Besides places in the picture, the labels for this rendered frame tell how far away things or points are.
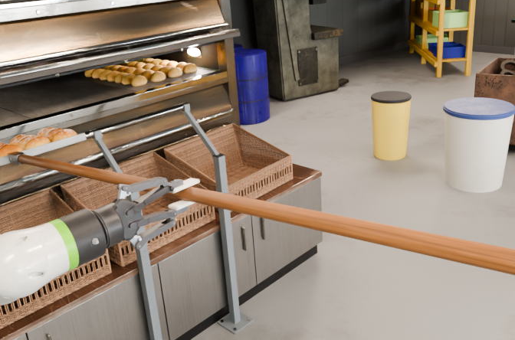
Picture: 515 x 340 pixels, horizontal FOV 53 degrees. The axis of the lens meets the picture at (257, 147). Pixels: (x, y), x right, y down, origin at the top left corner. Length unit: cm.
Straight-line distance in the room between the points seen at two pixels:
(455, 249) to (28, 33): 216
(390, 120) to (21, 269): 411
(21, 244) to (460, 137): 364
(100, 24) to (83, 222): 184
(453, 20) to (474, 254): 752
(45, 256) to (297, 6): 614
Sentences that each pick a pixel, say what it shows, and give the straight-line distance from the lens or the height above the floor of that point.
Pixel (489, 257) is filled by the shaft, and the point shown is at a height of 145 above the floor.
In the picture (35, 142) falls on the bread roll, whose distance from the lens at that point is 205.
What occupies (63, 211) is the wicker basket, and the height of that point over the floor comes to 77.
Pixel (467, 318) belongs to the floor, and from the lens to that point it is 301.
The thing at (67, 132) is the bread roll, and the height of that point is 124.
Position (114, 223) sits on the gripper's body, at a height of 138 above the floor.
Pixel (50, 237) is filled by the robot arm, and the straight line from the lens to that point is 94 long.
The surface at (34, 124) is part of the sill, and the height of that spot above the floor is 117.
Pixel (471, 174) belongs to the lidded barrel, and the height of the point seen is 15.
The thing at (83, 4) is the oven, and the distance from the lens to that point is 265.
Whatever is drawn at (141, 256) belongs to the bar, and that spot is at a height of 66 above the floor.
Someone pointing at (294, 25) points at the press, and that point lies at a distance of 684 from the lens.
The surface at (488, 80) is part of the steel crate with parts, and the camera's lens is 501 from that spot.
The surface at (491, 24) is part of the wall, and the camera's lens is 1001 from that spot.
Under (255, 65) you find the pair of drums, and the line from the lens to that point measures 593.
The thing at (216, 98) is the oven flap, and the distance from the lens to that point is 318.
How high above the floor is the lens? 180
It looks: 20 degrees down
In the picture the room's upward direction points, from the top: 4 degrees counter-clockwise
